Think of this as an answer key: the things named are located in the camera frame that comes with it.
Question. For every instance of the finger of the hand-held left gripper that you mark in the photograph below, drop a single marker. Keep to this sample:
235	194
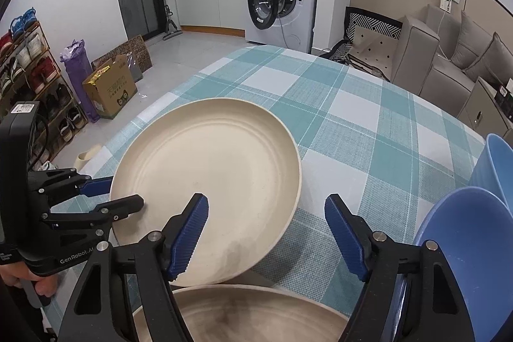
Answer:
98	185
120	205

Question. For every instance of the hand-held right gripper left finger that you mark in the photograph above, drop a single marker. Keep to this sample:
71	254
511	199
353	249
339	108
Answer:
192	234

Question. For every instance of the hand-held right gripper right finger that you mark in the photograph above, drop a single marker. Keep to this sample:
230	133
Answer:
344	238

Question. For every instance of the cream round plate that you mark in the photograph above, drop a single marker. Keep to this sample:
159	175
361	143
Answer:
260	314
208	165

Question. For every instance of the blue bowl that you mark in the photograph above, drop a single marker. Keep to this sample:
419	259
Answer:
495	165
469	246

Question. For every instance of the person's left hand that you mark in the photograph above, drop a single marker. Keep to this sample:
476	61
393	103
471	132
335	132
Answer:
46	286

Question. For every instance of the cream slipper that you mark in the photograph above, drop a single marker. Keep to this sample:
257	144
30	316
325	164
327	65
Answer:
86	157

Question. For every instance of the cardboard box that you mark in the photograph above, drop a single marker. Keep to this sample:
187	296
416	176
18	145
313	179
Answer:
112	89

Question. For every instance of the purple bag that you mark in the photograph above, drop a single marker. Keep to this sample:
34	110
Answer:
78	77

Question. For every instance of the teal checkered tablecloth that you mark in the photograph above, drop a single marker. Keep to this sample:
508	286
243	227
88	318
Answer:
340	125

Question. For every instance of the wooden shoe rack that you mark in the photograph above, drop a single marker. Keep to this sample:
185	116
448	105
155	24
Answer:
52	57

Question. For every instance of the brown patterned flat cardboard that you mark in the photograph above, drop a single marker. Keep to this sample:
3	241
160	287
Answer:
136	49

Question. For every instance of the rows of shoes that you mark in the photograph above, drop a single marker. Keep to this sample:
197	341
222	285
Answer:
28	57

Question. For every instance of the grey side cabinet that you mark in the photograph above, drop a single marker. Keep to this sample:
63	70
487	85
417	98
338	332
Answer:
477	109

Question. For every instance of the grey sofa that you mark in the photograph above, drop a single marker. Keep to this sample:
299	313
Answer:
417	57

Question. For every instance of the black patterned bag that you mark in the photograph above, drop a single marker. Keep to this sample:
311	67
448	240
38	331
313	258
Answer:
372	41

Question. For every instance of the black box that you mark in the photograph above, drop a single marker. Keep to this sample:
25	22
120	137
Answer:
505	99

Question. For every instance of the white washing machine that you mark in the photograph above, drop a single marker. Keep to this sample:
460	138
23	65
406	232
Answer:
296	25

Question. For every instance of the grey cushion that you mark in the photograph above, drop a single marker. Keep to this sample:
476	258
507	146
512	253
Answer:
493	61
469	41

